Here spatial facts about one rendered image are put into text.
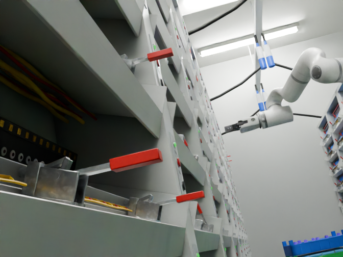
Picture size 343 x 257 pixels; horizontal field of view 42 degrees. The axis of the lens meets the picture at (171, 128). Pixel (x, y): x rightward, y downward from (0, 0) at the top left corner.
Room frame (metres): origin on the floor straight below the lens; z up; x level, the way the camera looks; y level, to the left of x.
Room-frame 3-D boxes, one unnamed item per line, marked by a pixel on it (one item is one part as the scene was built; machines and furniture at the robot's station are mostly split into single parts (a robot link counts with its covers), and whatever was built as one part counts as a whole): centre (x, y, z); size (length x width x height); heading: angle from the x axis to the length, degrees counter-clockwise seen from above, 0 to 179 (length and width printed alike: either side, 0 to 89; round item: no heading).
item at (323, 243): (2.53, -0.63, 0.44); 0.30 x 0.20 x 0.08; 90
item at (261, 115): (2.14, -0.45, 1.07); 0.09 x 0.03 x 0.08; 172
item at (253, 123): (2.15, -0.38, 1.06); 0.11 x 0.10 x 0.07; 82
